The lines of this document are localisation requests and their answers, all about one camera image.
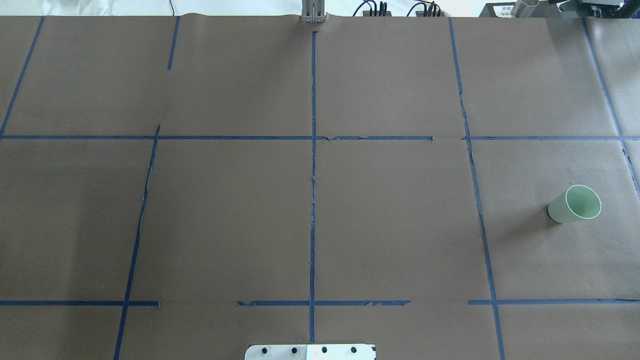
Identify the light green cup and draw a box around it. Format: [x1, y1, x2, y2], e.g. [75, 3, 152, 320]
[547, 184, 602, 224]

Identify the silver metal cup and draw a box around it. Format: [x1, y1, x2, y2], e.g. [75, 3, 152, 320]
[510, 0, 540, 18]

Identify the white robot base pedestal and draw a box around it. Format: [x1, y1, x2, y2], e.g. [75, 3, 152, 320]
[244, 343, 377, 360]

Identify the aluminium frame post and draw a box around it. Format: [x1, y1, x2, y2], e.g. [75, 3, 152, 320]
[301, 0, 327, 24]

